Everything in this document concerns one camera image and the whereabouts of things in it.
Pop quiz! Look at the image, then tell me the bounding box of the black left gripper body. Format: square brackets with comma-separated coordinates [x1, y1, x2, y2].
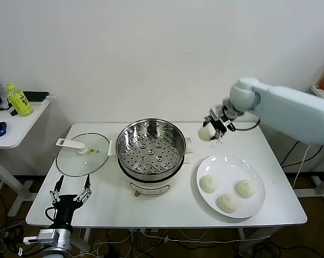
[53, 195, 84, 230]

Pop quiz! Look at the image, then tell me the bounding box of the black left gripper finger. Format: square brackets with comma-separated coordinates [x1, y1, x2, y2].
[49, 175, 65, 205]
[73, 174, 93, 203]

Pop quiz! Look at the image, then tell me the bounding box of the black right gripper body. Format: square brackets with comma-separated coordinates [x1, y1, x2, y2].
[210, 114, 229, 134]

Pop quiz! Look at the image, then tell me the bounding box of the white steamed baozi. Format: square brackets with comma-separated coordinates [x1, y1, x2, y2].
[198, 125, 215, 142]
[200, 175, 219, 194]
[236, 179, 256, 199]
[218, 193, 239, 214]

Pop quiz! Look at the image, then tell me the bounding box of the perforated steel steamer basket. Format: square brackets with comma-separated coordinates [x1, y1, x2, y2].
[116, 118, 186, 181]

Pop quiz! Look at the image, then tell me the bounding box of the round white plate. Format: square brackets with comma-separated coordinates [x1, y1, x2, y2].
[196, 154, 267, 219]

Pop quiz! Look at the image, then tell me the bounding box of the white electric cooking pot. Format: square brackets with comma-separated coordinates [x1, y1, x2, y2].
[107, 136, 195, 198]

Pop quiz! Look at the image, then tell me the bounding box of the white side table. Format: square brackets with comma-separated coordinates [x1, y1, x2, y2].
[294, 85, 324, 207]
[0, 98, 52, 217]

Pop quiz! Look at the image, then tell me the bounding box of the white power strip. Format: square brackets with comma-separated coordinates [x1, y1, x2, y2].
[128, 227, 159, 233]

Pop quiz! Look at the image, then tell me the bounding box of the yellow green tea bottle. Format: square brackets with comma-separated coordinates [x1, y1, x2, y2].
[6, 83, 34, 118]

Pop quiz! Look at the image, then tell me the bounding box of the black smartphone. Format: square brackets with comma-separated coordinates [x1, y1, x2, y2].
[22, 91, 50, 103]

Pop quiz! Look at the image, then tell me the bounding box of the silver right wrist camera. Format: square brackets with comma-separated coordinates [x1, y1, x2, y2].
[208, 105, 225, 120]

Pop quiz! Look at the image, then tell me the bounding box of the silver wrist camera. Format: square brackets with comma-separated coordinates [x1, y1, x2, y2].
[23, 228, 56, 245]
[208, 105, 225, 120]

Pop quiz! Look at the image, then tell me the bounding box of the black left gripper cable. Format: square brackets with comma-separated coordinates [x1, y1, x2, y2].
[45, 206, 57, 223]

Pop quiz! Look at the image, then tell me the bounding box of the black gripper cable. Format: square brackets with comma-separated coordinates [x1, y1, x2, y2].
[230, 117, 261, 132]
[45, 206, 57, 223]

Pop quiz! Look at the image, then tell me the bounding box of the glass lid with white handle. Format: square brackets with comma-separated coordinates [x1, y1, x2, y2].
[55, 132, 111, 177]

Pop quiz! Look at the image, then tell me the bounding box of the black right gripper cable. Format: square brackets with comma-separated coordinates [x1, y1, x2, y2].
[230, 117, 261, 132]

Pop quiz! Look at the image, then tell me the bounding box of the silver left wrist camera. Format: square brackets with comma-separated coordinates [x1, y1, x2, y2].
[23, 228, 56, 245]

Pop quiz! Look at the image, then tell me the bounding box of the black power adapter cable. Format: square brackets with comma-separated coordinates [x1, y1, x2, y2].
[280, 142, 324, 169]

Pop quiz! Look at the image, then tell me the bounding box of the white hanging cable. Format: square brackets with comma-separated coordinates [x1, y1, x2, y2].
[292, 145, 312, 189]

